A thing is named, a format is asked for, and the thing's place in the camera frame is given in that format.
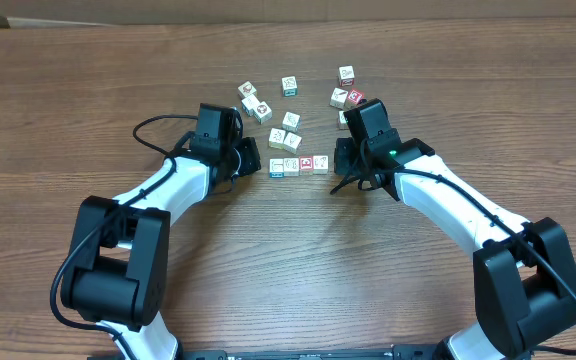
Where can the wooden block fish picture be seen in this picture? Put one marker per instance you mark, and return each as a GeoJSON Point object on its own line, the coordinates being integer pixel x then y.
{"type": "Point", "coordinates": [291, 122]}

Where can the wooden block ice cream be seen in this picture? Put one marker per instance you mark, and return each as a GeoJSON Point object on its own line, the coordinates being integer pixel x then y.
{"type": "Point", "coordinates": [292, 142]}

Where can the wooden block pretzel picture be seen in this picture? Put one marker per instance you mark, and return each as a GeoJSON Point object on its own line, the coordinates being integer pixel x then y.
{"type": "Point", "coordinates": [342, 122]}

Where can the wooden block brown picture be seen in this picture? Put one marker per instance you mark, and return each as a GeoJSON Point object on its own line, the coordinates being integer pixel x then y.
{"type": "Point", "coordinates": [246, 89]}

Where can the plain wooden block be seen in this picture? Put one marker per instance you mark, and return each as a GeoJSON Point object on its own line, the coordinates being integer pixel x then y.
{"type": "Point", "coordinates": [291, 167]}

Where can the wooden block blue side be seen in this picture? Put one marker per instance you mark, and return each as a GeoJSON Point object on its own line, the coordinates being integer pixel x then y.
{"type": "Point", "coordinates": [276, 168]}

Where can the wooden block round picture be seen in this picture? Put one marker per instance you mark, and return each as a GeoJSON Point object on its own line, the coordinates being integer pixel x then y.
{"type": "Point", "coordinates": [262, 112]}

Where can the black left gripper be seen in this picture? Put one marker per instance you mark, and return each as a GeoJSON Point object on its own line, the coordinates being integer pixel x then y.
{"type": "Point", "coordinates": [251, 156]}

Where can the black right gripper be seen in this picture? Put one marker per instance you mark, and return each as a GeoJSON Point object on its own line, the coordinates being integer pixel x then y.
{"type": "Point", "coordinates": [345, 149]}

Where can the wooden block green side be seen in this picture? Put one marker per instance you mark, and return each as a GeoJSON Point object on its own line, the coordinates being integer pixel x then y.
{"type": "Point", "coordinates": [289, 86]}

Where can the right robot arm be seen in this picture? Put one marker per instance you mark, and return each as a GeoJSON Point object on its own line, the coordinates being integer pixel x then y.
{"type": "Point", "coordinates": [524, 272]}

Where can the wooden block red side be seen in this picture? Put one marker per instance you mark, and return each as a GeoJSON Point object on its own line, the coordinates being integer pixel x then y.
{"type": "Point", "coordinates": [346, 76]}

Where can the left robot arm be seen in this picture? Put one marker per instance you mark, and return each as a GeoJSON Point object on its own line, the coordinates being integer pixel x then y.
{"type": "Point", "coordinates": [113, 279]}

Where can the wooden block yellow side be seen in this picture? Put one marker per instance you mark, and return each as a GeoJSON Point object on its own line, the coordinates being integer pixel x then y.
{"type": "Point", "coordinates": [276, 138]}

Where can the wooden block teal side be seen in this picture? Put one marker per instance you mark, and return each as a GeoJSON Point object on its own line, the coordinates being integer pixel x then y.
{"type": "Point", "coordinates": [320, 164]}

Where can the wooden block letter blue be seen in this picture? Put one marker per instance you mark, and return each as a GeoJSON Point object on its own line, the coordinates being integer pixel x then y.
{"type": "Point", "coordinates": [249, 104]}

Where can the wooden block brush picture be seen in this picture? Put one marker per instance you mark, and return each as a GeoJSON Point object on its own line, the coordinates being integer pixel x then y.
{"type": "Point", "coordinates": [338, 98]}

